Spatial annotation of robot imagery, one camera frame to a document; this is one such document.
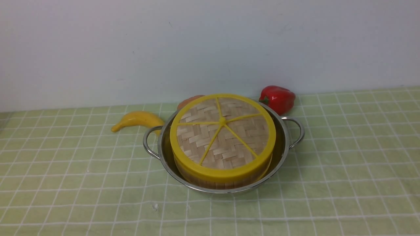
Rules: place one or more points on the stainless steel two-handled pot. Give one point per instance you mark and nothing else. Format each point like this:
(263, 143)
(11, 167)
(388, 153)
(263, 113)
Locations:
(166, 157)

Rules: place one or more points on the green checked tablecloth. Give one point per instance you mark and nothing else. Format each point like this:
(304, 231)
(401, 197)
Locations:
(356, 172)

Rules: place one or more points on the bamboo steamer basket yellow rim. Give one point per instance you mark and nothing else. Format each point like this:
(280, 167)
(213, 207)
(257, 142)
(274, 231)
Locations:
(216, 173)

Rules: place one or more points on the yellow rimmed woven steamer lid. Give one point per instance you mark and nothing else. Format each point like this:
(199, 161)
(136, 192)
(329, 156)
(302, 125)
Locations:
(225, 124)

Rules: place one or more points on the red toy bell pepper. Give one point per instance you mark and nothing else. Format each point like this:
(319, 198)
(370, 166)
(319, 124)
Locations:
(279, 99)

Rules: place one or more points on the yellow toy banana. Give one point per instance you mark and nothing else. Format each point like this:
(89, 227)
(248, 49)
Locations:
(138, 118)

